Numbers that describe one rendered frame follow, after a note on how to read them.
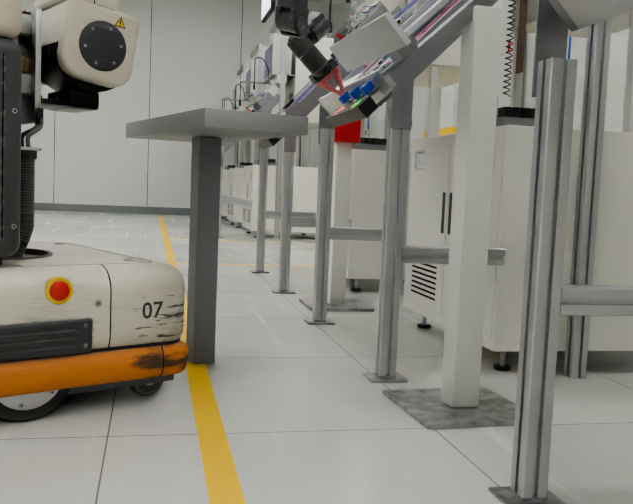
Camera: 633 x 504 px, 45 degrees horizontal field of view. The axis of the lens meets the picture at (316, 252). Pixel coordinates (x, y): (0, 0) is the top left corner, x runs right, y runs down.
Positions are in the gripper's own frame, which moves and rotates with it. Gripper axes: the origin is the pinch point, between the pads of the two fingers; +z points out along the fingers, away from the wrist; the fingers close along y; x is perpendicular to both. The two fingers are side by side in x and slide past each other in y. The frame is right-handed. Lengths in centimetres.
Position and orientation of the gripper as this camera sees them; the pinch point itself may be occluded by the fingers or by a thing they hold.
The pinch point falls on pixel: (341, 92)
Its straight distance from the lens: 214.1
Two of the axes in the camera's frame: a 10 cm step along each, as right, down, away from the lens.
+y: -2.2, -1.3, 9.7
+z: 6.6, 7.1, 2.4
